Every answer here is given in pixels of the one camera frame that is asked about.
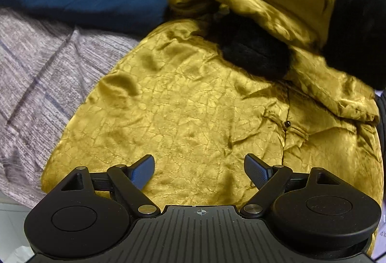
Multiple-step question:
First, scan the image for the gold satin jacket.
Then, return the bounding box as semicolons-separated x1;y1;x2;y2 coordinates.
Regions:
41;0;386;261

